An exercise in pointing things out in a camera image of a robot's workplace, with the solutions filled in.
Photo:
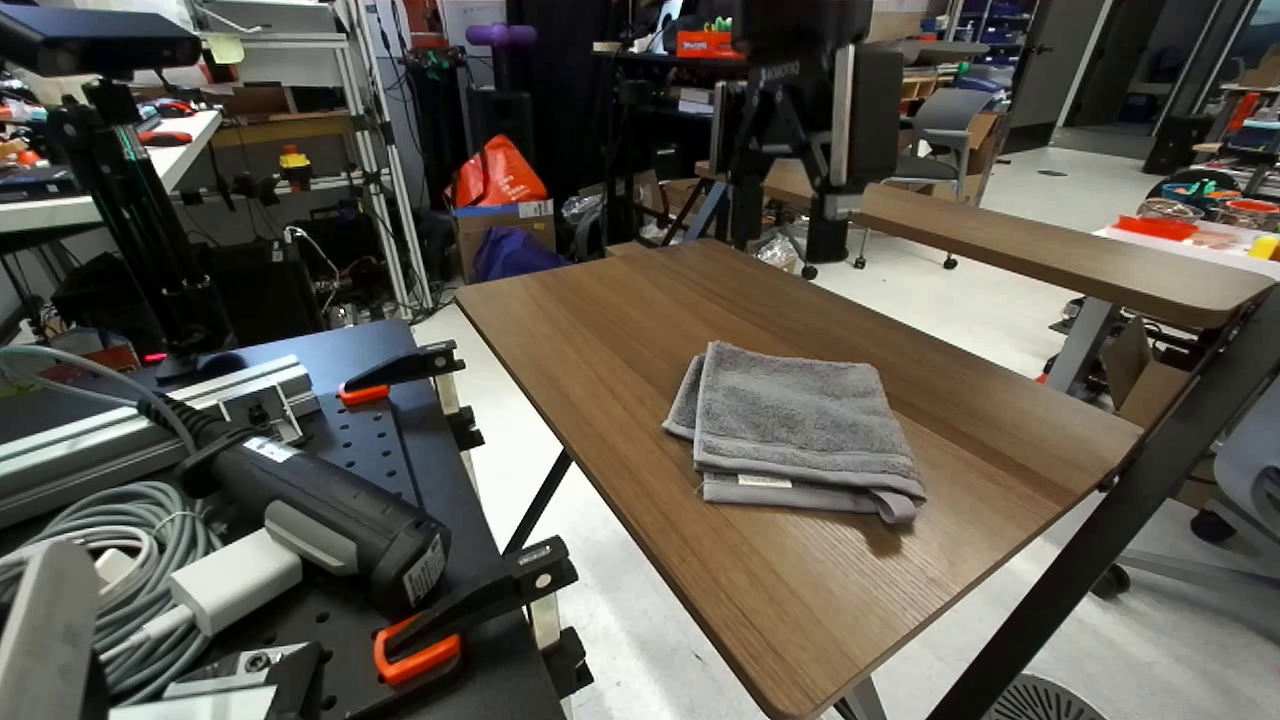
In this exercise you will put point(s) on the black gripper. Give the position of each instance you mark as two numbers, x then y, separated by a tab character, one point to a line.
865	106

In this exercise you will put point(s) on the grey folded towel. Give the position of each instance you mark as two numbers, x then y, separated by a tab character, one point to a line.
802	421

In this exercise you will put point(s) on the orange bin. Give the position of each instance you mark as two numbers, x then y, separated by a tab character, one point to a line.
704	45

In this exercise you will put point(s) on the grey office chair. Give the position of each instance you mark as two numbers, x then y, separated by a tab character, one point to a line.
951	124

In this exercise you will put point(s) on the cardboard box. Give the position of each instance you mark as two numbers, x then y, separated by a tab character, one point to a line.
506	222

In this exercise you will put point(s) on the blue purple bag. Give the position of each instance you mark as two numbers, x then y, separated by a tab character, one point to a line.
515	255

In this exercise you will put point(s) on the orange bag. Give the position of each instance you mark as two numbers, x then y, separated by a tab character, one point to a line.
496	175

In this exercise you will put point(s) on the purple round object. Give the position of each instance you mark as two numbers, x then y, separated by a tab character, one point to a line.
500	35

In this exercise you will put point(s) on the flat orange item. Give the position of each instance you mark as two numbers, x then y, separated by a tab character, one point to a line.
1159	224

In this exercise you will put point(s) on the white metal shelf rack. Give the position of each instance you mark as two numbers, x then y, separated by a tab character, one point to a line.
387	160

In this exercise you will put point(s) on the small black orange clamp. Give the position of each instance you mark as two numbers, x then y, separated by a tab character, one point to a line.
402	369

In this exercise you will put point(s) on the yellow black round object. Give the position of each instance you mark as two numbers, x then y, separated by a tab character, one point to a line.
295	167

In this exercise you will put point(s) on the large black orange clamp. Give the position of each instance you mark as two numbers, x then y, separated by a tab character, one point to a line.
462	621

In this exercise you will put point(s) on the black grey handheld device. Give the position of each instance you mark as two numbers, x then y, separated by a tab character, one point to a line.
340	523

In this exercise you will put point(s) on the white side table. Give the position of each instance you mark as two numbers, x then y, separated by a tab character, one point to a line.
180	144

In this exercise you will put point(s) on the black tripod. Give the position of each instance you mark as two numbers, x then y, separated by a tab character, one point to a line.
141	224

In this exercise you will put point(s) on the white power adapter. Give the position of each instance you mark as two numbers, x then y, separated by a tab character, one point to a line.
237	580

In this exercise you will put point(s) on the grey metal plate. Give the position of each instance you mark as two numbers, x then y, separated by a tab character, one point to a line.
46	643

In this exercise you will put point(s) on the brown wooden table black frame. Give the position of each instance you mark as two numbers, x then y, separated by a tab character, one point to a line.
744	572

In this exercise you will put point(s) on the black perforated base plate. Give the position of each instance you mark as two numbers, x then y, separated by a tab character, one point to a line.
402	454

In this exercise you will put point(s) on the black camera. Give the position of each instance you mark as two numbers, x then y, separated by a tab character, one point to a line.
95	39

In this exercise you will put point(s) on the silver aluminium rail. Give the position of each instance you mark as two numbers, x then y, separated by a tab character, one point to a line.
83	447

